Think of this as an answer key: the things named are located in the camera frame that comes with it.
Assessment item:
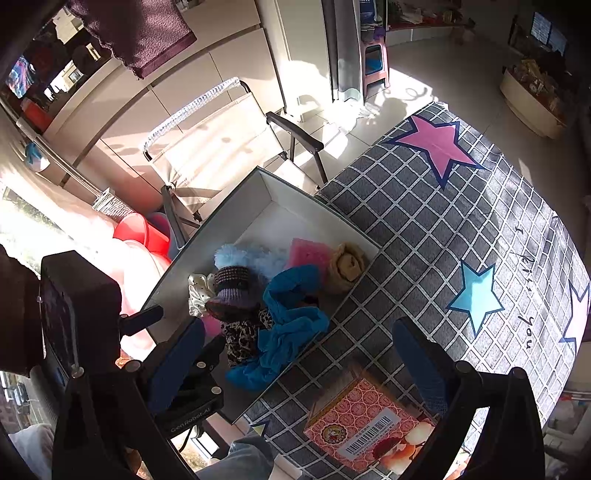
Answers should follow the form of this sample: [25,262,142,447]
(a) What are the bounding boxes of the beige cabinet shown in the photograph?
[41,0,296,185]

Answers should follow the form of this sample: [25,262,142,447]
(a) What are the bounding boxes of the cream oval tub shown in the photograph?
[500,67,567,140]

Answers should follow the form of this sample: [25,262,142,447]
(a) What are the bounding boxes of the white storage box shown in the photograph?
[141,166,382,423]

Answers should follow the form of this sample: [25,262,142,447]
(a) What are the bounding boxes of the light blue fluffy toy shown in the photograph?
[215,244,290,281]

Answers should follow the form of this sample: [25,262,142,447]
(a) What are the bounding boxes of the pink plastic stool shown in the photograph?
[360,39,392,100]

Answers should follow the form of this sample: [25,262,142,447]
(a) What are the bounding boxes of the beige folding chair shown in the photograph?
[141,78,329,250]

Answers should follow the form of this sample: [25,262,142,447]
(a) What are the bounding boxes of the dark screen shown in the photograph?
[531,11,570,55]

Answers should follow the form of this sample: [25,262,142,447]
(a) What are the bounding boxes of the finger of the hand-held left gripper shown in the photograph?
[119,305,164,337]
[182,335,226,407]

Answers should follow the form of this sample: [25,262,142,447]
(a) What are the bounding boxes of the teal blue cloth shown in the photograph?
[226,265,331,391]

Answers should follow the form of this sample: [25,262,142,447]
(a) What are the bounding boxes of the maroon towel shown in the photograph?
[67,0,198,80]

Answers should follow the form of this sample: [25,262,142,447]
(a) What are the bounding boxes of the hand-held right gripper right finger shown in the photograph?
[392,316,548,480]

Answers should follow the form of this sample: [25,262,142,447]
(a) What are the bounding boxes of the white polka dot scrunchie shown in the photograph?
[188,272,218,318]

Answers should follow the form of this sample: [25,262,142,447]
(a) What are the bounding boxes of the grey checked star tablecloth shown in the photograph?
[240,102,591,476]

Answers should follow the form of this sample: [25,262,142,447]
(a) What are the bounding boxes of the person's legs in jeans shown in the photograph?
[198,434,274,480]

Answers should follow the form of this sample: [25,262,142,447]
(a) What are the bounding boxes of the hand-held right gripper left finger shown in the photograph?
[53,318,206,480]

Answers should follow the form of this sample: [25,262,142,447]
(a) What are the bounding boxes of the grey curtain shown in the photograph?
[323,0,364,101]

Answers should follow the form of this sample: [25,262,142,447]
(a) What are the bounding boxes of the leopard print scrunchie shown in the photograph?
[221,309,274,368]

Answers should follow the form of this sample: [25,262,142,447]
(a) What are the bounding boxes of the red plastic basin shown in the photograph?
[113,213,171,258]

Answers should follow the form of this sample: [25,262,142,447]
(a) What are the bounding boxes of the white perforated basket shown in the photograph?
[92,187,134,219]

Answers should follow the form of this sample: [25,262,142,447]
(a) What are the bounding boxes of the pink sponge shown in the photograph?
[284,237,335,271]

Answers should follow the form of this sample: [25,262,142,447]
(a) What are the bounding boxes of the red patterned carton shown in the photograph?
[304,378,424,461]

